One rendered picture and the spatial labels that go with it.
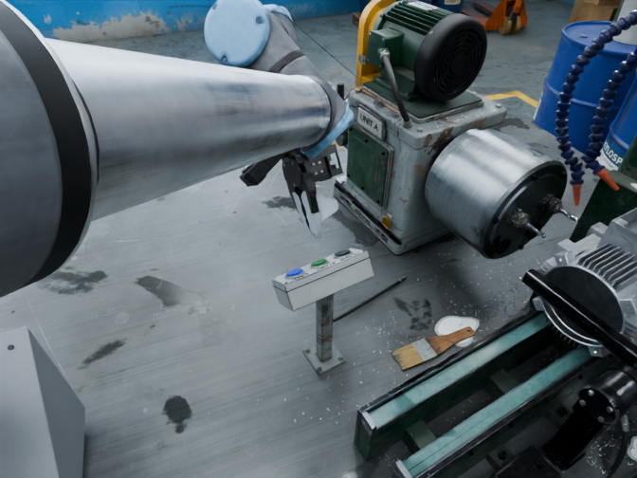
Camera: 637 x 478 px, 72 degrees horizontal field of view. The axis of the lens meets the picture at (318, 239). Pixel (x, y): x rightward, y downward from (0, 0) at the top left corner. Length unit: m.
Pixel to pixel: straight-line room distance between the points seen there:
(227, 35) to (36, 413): 0.61
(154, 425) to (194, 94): 0.77
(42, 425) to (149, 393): 0.25
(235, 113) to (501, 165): 0.73
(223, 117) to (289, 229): 1.00
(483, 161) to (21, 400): 0.92
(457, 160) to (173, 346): 0.74
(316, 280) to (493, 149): 0.48
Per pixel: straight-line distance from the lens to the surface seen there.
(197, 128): 0.27
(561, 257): 0.89
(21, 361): 0.82
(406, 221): 1.14
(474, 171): 0.97
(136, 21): 6.08
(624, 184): 1.03
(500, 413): 0.85
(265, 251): 1.21
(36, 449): 0.83
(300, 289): 0.74
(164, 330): 1.09
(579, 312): 0.89
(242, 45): 0.62
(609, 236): 0.93
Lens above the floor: 1.62
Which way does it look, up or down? 41 degrees down
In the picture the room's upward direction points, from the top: straight up
